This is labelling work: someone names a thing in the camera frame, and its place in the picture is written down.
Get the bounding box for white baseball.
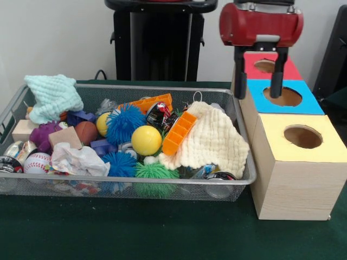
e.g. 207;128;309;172
23;152;52;174

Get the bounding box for blue spiky ball with eyes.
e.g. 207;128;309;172
105;102;147;146

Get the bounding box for dark green tablecloth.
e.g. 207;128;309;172
0;79;347;260

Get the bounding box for orange plastic brick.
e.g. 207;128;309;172
162;111;198;157
118;93;174;112

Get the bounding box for green spiky ball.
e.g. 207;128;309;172
133;161;181;199

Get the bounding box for green covered side table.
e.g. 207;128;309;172
319;88;347;116

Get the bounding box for shallow mesh bin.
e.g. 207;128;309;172
0;82;258;203

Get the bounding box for cream knitted cloth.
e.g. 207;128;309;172
157;101;250;180

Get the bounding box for yellow ball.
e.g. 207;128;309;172
131;125;163;157

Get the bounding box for white crumpled paper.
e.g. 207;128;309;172
50;142;111;177

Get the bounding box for wooden box with three holes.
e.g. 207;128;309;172
230;53;347;222

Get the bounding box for mint knitted cloth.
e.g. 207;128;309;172
24;74;85;125

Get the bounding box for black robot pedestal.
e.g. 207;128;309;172
104;0;219;82

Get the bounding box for black chair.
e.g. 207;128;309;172
311;4;347;102

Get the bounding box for black cable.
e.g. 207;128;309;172
94;69;115;81

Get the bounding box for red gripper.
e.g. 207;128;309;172
219;2;304;100

